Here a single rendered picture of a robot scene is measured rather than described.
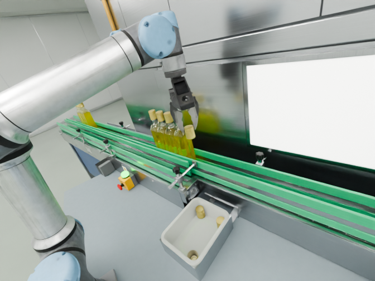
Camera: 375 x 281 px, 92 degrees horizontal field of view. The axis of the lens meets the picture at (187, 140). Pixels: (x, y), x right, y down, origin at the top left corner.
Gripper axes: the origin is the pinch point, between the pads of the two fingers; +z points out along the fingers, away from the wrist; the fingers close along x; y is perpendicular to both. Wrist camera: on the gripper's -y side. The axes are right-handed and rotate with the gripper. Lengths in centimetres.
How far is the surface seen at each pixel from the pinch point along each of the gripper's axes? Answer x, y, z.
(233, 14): -22.6, 7.1, -31.2
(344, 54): -39.1, -17.7, -17.0
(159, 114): 9.9, 20.7, -1.0
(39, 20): 267, 558, -140
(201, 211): 3.4, -9.0, 33.0
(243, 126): -21.7, 3.2, 6.8
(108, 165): 54, 47, 33
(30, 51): 308, 524, -79
